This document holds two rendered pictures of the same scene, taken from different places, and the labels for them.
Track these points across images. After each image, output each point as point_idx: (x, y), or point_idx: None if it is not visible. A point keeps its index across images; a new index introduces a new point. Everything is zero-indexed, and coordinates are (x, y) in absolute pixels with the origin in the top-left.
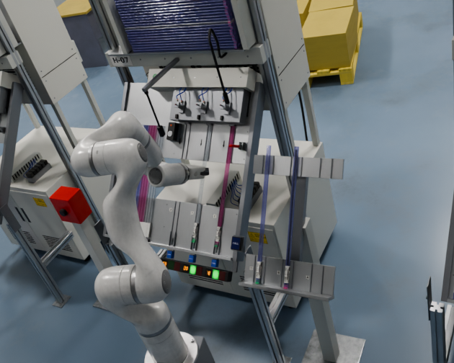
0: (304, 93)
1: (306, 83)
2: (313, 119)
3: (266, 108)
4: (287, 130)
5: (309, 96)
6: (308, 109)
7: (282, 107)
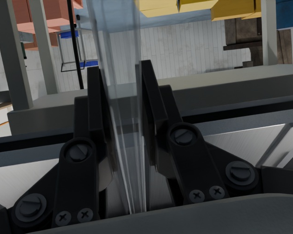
0: (49, 68)
1: (45, 87)
2: (30, 10)
3: (55, 113)
4: (2, 54)
5: (40, 60)
6: (42, 33)
7: (12, 122)
